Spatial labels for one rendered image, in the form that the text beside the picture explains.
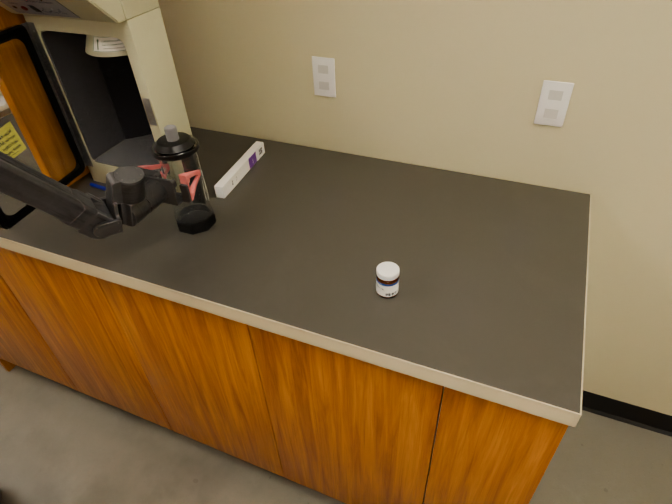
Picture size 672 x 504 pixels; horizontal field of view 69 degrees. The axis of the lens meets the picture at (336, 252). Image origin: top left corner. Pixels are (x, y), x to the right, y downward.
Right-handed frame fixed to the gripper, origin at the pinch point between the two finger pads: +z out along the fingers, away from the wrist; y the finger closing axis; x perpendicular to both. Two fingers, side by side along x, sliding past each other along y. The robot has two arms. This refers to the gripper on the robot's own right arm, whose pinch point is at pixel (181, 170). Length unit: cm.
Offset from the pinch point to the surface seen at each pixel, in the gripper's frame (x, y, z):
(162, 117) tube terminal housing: -8.0, 10.2, 9.3
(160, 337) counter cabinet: 41.8, 5.2, -19.5
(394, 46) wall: -16, -37, 50
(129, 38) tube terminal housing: -27.4, 10.9, 7.1
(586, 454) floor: 111, -118, 31
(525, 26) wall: -23, -69, 50
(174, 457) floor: 110, 19, -24
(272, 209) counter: 16.0, -15.8, 12.4
